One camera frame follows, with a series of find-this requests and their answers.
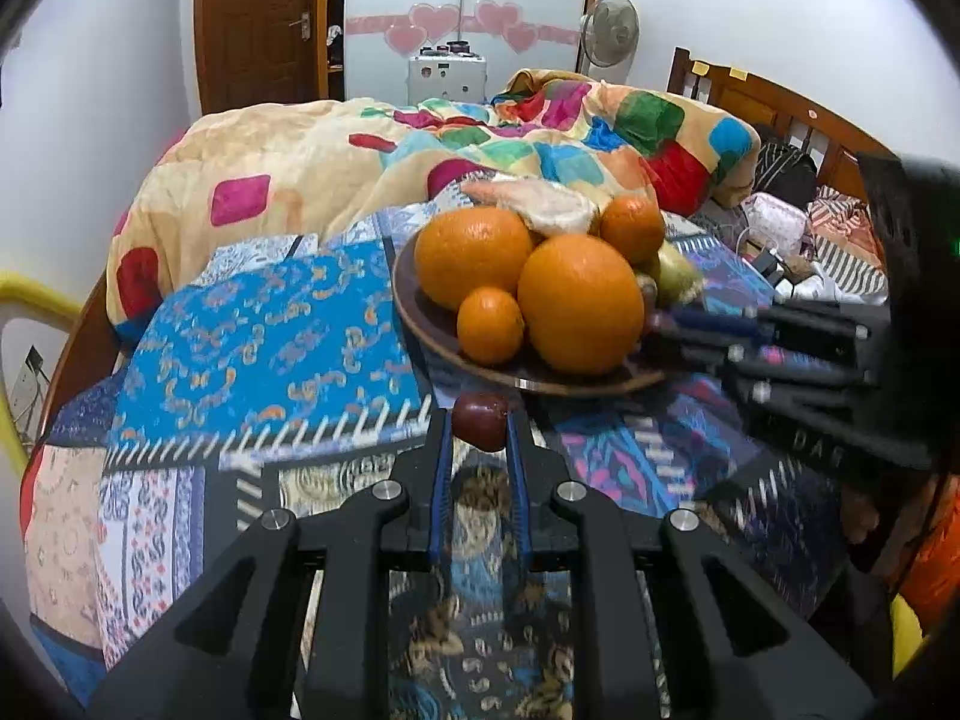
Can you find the large orange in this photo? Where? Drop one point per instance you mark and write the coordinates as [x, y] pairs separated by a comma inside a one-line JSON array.
[[581, 307], [469, 255]]

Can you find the small pink bag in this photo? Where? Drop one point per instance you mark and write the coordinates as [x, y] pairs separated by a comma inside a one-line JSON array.
[[776, 217]]

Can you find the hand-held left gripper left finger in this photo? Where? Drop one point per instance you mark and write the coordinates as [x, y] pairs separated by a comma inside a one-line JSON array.
[[442, 480]]

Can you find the small mandarin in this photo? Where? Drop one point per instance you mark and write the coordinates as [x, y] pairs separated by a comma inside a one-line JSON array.
[[490, 326], [634, 229]]

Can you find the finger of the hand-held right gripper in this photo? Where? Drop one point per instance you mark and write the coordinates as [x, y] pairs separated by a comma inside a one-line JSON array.
[[795, 373], [712, 322]]

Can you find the striped bag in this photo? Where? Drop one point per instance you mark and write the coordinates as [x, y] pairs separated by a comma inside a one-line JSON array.
[[847, 255]]

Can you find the wall socket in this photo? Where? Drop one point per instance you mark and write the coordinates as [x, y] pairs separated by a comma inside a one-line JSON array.
[[34, 361]]

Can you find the green pear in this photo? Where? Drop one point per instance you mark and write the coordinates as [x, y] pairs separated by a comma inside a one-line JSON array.
[[679, 277]]

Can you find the yellow padded rail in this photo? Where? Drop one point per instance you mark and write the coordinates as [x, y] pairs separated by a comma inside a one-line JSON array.
[[37, 292]]

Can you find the row of small jars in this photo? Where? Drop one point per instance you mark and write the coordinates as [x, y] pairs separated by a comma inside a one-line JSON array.
[[450, 51]]

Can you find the blue patchwork bed cloth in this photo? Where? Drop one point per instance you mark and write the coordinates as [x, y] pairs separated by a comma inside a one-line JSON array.
[[262, 352]]

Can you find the colourful checked blanket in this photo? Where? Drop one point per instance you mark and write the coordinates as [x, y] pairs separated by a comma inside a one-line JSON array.
[[300, 157]]

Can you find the red jujube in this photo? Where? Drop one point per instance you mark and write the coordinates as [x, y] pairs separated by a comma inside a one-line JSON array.
[[480, 420]]

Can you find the standing electric fan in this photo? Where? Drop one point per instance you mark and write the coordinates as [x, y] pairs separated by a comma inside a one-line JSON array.
[[611, 30]]

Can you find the white appliance box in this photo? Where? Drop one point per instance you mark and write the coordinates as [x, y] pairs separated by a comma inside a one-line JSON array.
[[450, 79]]

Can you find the brown wooden door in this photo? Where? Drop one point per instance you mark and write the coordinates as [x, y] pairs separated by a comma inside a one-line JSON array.
[[255, 22]]

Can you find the wooden bed headboard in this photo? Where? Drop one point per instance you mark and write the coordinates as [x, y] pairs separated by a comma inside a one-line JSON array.
[[750, 97]]

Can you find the brown round plate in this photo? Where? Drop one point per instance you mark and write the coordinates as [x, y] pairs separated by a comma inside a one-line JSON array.
[[424, 322]]

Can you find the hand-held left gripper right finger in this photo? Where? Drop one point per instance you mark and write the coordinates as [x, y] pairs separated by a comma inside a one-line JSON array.
[[519, 480]]

